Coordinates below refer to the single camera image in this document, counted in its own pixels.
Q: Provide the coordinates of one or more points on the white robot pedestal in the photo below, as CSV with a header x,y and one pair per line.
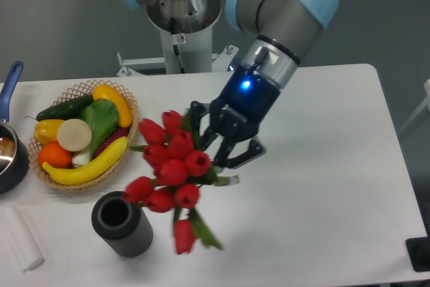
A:
x,y
182,53

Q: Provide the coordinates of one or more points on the dark grey ribbed vase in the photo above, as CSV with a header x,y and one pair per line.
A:
x,y
123,226

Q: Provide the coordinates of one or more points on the yellow squash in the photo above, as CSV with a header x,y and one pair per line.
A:
x,y
105,91

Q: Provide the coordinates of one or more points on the black device at edge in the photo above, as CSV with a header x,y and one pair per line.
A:
x,y
418,252

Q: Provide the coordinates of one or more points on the purple eggplant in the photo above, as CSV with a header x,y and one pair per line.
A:
x,y
120,132

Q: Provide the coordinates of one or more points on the red tulip bouquet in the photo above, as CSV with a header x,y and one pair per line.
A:
x,y
180,170

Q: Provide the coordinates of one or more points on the blue handled saucepan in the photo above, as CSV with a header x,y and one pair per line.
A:
x,y
14,155

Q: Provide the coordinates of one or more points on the white rolled cloth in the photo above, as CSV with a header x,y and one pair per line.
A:
x,y
20,239

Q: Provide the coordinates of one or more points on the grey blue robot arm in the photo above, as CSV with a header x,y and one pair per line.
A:
x,y
284,31

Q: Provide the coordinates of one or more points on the orange fruit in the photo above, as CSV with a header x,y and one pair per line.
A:
x,y
55,155

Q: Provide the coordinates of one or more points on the green cucumber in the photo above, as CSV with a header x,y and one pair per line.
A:
x,y
65,110

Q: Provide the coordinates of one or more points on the yellow plastic banana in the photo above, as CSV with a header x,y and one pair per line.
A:
x,y
91,171

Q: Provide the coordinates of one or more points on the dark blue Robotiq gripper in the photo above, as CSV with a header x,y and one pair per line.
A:
x,y
236,115

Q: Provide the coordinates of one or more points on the green lettuce leaf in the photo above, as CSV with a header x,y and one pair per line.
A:
x,y
102,117

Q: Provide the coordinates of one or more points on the yellow bell pepper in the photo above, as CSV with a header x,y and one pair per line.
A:
x,y
45,131

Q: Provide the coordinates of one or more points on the round cream disc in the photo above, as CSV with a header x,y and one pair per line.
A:
x,y
74,135

